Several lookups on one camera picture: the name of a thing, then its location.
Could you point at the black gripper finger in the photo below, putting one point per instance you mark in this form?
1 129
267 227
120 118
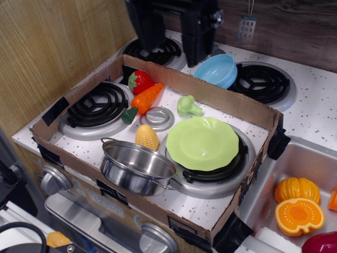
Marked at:
199 22
148 24

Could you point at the green toy broccoli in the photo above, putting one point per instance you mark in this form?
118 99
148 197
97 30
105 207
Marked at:
186 105

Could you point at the stainless steel pot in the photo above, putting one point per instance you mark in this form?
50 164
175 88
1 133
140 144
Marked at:
138 169

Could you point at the silver back stove knob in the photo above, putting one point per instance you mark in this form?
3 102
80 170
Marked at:
216 51

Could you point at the silver stove knob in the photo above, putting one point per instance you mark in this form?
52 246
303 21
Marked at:
158 118
216 51

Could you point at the back left black burner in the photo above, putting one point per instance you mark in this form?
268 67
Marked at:
161 55

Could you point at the black burner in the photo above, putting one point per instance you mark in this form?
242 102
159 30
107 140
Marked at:
103 104
161 55
262 83
220 175

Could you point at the hanging silver slotted spatula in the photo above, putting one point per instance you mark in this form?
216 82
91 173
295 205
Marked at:
246 26

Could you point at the light blue plastic bowl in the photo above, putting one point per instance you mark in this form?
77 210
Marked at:
219 70

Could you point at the red toy strawberry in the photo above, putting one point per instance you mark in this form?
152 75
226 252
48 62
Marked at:
139 81

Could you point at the orange toy carrot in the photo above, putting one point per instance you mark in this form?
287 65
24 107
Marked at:
142 103

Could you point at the back right black burner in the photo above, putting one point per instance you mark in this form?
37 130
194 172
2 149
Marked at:
262 83

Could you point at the front left black burner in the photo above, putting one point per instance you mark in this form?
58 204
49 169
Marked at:
103 104

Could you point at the silver centre stove knob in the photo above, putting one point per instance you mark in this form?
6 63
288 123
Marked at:
158 118

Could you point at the yellow toy corn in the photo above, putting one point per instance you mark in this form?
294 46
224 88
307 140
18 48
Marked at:
147 137

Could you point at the light green plastic plate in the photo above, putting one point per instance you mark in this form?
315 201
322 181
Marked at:
202 143

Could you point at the front right black burner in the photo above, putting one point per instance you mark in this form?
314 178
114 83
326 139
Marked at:
220 175

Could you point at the silver toy sink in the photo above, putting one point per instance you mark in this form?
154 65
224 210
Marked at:
300 159

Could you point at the brown cardboard fence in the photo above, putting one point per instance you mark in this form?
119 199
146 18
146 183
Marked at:
193 224

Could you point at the left silver oven knob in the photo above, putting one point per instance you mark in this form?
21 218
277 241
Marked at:
54 181

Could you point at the silver oven knob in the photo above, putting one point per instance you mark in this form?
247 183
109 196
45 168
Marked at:
155 239
54 181

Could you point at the orange toy pumpkin half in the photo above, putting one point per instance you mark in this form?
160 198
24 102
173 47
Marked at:
297 188

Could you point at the cut orange pumpkin half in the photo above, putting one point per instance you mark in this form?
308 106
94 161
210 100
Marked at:
299 216

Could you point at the right silver oven knob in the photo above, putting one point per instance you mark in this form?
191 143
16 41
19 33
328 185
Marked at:
155 239

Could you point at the orange toy piece at edge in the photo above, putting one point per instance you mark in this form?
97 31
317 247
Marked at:
332 204

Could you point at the orange toy below stove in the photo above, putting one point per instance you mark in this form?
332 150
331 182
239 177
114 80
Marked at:
56 239

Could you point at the dark red toy pepper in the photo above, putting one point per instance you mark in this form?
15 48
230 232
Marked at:
324 242

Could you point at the silver oven door handle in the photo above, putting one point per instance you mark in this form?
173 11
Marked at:
90 228

